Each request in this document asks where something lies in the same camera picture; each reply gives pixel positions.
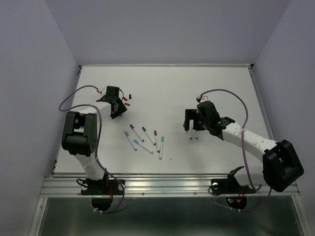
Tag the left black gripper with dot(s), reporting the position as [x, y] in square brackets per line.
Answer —
[122, 108]

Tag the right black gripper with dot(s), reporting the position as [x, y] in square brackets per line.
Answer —
[190, 114]

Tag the light blue cap pen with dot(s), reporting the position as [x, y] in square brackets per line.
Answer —
[143, 147]

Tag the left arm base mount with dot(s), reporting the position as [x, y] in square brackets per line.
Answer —
[107, 195]

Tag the aluminium front rail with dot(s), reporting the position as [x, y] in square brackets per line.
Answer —
[137, 186]

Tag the dark red cap pen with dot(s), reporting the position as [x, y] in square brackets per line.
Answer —
[156, 141]

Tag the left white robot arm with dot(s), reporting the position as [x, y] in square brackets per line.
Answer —
[83, 125]

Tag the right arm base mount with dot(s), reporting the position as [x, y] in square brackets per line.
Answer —
[237, 194]

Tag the purple cap pen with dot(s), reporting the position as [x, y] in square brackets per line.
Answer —
[136, 133]

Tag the grey cap pen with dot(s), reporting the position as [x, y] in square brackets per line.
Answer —
[130, 141]

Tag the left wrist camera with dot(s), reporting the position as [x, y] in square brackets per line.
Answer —
[102, 91]

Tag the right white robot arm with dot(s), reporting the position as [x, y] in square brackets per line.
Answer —
[281, 166]

